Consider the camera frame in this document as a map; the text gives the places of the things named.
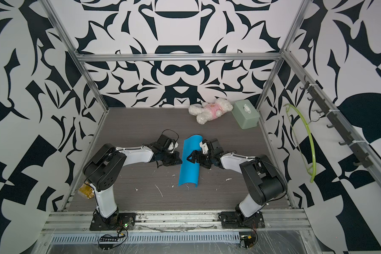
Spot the blue rectangular paper sheet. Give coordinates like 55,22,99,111
178,135,202,187

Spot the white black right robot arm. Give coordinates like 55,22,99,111
187,149,287,222

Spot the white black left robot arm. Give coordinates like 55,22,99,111
83,141,182,219

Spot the white plush toy pink shirt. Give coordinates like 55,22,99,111
188,98,233,124

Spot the green tissue box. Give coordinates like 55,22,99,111
232,99,260,130

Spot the yellow plastic packet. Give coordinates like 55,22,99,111
78,183,95,199

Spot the black connector board right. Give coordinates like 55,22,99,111
239,235,257,249

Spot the black connector board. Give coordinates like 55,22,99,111
239,235,257,249
97,234,127,250

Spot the black connector board left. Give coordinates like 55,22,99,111
97,234,127,250

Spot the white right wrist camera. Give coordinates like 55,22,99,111
200,139,223,154

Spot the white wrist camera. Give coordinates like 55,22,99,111
156,134,178,153
200,139,223,154

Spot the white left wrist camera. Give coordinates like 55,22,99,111
156,134,178,153

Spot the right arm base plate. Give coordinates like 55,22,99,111
219,211,266,229

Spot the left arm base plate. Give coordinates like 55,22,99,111
90,210,136,231

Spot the white slotted cable duct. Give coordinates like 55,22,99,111
51,231,240,244

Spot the aluminium frame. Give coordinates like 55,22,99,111
37,0,381,254

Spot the black wall hook rack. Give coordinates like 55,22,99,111
301,76,374,168

